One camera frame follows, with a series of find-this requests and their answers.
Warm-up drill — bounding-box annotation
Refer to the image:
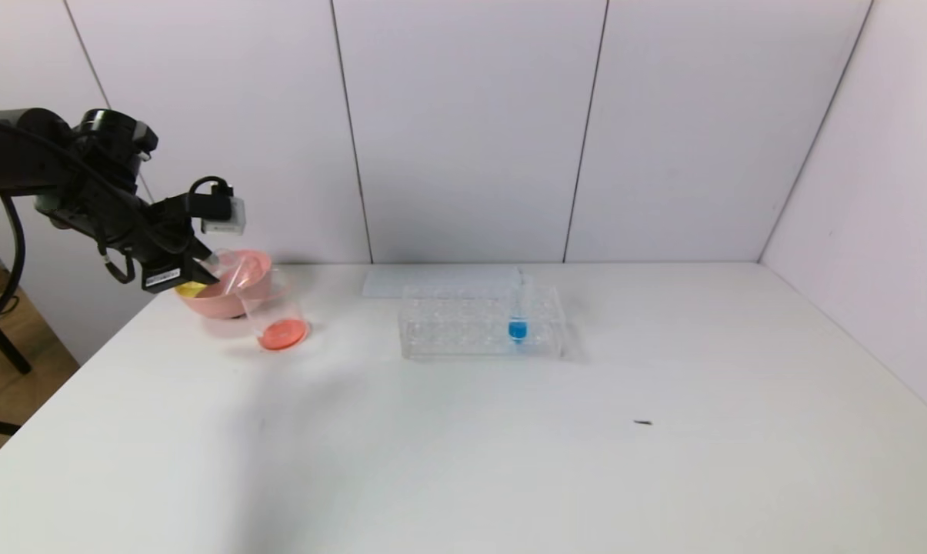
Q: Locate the test tube with red pigment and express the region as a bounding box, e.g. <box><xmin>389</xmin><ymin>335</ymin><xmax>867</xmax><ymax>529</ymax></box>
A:
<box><xmin>228</xmin><ymin>258</ymin><xmax>265</xmax><ymax>296</ymax></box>

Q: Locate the test tube with yellow pigment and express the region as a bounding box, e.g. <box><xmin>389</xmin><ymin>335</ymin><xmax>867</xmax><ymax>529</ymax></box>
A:
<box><xmin>175</xmin><ymin>248</ymin><xmax>238</xmax><ymax>299</ymax></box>

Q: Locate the test tube with blue pigment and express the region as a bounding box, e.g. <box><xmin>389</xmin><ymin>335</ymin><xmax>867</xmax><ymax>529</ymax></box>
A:
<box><xmin>507</xmin><ymin>269</ymin><xmax>531</xmax><ymax>345</ymax></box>

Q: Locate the clear acrylic test tube rack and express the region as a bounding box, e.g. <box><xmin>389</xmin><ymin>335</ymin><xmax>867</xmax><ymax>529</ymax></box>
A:
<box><xmin>399</xmin><ymin>278</ymin><xmax>566</xmax><ymax>362</ymax></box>

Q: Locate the clear glass beaker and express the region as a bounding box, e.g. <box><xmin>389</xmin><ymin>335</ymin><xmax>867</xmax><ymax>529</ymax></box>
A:
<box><xmin>236</xmin><ymin>269</ymin><xmax>312</xmax><ymax>353</ymax></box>

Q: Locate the white paper sheet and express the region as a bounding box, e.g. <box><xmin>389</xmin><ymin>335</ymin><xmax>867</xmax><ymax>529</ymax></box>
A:
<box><xmin>362</xmin><ymin>265</ymin><xmax>525</xmax><ymax>300</ymax></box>

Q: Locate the pink plastic bowl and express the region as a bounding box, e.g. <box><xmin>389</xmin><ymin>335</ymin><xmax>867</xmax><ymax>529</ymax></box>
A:
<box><xmin>175</xmin><ymin>249</ymin><xmax>273</xmax><ymax>321</ymax></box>

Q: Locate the black stand leg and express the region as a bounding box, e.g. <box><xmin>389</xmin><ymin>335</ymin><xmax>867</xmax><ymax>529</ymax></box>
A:
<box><xmin>0</xmin><ymin>219</ymin><xmax>33</xmax><ymax>376</ymax></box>

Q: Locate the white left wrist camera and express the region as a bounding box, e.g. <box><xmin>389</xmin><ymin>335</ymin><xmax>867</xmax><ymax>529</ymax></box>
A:
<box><xmin>199</xmin><ymin>195</ymin><xmax>247</xmax><ymax>235</ymax></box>

